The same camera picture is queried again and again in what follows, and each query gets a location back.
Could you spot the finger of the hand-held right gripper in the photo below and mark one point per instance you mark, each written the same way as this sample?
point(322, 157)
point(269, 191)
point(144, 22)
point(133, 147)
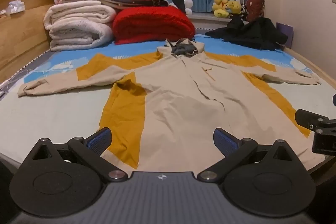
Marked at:
point(334, 100)
point(307, 119)

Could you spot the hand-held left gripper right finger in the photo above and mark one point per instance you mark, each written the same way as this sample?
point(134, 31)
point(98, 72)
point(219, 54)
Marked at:
point(225, 142)

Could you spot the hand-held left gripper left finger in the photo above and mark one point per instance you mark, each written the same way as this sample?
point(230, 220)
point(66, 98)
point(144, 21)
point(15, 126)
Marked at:
point(98, 141)

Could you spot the beige and mustard hooded jacket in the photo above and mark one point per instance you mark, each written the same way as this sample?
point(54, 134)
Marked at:
point(183, 98)

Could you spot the pile of black clothes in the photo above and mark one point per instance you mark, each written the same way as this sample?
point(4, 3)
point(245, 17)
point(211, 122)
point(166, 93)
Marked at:
point(252, 32)

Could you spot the blue and white printed bedsheet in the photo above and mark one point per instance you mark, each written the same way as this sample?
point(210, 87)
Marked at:
point(52, 113)

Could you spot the purple box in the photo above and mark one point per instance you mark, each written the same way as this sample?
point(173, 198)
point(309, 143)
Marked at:
point(286, 31)

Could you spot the white folded fleece blanket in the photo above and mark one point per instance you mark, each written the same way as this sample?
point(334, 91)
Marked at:
point(78, 36)
point(78, 12)

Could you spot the dark red plush pillow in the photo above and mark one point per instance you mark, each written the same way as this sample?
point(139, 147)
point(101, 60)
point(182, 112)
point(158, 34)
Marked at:
point(256, 6)

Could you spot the red folded blanket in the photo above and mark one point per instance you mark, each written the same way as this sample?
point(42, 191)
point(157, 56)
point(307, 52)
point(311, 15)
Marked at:
point(152, 23)

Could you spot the yellow plush toy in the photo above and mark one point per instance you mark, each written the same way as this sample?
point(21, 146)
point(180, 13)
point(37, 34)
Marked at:
point(220, 7)
point(234, 6)

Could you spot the dark patterned folded sheet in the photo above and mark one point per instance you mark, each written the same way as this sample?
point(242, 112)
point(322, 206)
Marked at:
point(136, 2)

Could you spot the white plush toy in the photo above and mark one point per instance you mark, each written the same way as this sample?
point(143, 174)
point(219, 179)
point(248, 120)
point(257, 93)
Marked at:
point(188, 3)

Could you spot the white tissue pack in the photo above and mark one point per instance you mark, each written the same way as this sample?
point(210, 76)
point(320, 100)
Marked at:
point(15, 6)

